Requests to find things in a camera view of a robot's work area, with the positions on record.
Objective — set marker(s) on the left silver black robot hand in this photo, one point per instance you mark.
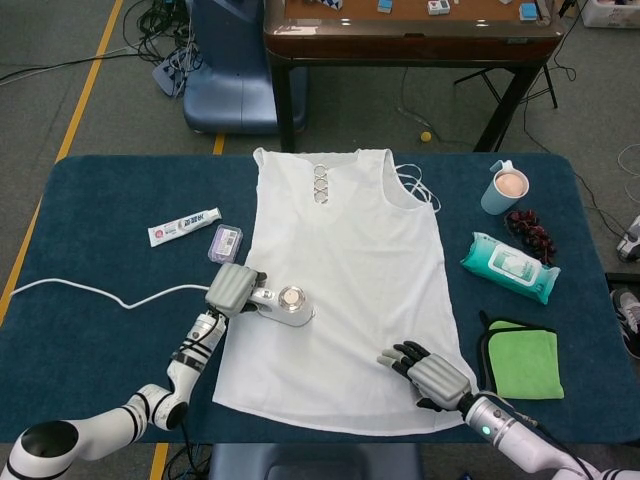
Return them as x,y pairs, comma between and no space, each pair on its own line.
230,290

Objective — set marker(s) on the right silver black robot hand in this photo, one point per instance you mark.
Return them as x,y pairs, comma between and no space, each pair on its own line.
442,380

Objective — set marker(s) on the white handheld electronic device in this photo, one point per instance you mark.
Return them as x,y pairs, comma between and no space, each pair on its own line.
295,314

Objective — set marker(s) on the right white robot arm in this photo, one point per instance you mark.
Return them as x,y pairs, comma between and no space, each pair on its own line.
520,445

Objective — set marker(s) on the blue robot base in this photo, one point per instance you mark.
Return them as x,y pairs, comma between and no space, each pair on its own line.
230,75

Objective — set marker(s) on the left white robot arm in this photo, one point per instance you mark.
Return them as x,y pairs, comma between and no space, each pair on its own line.
100,430

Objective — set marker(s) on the clear purple plastic box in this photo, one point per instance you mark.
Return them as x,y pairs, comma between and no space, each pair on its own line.
226,244

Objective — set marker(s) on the green microfibre cloth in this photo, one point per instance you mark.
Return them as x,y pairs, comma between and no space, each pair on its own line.
520,365

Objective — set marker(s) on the white toothpaste tube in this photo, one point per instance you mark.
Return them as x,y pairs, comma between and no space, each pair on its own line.
180,226

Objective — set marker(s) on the white sleeveless top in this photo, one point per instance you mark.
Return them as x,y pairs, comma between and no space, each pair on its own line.
350,240

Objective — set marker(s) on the teal wet wipes pack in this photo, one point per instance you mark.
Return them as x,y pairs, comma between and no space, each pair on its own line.
505,265

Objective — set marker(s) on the dark blue table cover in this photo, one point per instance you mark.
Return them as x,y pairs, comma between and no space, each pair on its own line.
100,225

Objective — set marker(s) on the blue robot chassis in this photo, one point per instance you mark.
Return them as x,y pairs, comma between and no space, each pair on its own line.
315,462

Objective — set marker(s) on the dark red grape bunch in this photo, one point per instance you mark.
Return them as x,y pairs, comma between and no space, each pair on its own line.
535,235

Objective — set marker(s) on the light blue cup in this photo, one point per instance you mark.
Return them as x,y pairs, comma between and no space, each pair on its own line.
497,197

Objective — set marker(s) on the grey white sneaker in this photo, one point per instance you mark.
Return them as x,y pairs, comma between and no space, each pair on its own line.
629,317

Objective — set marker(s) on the blue power strip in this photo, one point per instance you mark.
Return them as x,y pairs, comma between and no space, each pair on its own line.
167,75

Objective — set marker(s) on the grey white device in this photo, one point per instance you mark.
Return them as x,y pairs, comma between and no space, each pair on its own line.
630,242

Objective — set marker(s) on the small yellow ball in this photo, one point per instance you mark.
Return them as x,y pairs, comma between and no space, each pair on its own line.
425,136

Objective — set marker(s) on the brown mahjong table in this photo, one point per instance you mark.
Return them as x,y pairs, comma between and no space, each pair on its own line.
400,45

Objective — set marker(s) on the blue mahjong tile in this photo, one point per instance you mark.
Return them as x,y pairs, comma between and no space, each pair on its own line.
384,5
526,11

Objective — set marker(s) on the white patterned mahjong tile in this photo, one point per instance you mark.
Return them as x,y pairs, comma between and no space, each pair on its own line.
437,6

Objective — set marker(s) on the white storage box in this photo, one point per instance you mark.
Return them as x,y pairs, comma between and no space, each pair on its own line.
607,10

